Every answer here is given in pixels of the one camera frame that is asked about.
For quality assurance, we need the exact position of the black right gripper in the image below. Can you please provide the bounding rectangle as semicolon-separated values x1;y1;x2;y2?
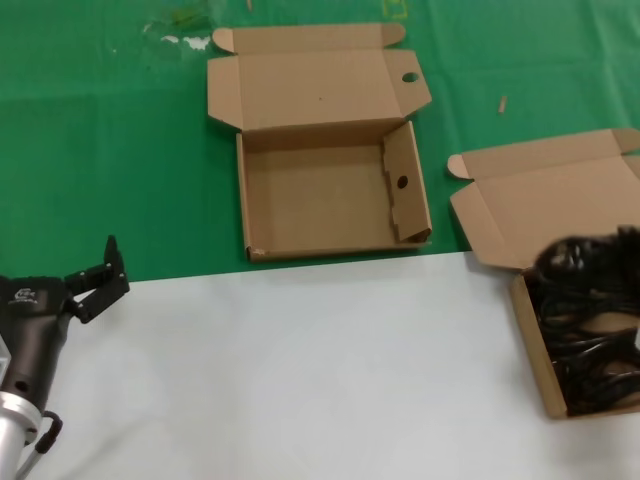
533;225;640;284

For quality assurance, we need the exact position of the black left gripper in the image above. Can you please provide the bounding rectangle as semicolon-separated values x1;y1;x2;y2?
0;234;131;407

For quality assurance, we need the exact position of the open brown cardboard box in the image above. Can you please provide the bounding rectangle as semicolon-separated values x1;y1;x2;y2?
447;128;640;420
206;22;434;264

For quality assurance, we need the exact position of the green table cloth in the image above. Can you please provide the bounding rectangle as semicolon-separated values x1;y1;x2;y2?
0;0;640;296

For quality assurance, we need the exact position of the black power cable pile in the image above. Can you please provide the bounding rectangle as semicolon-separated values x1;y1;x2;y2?
527;272;640;417

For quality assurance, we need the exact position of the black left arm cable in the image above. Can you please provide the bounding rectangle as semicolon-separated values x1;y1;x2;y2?
17;409;65;480

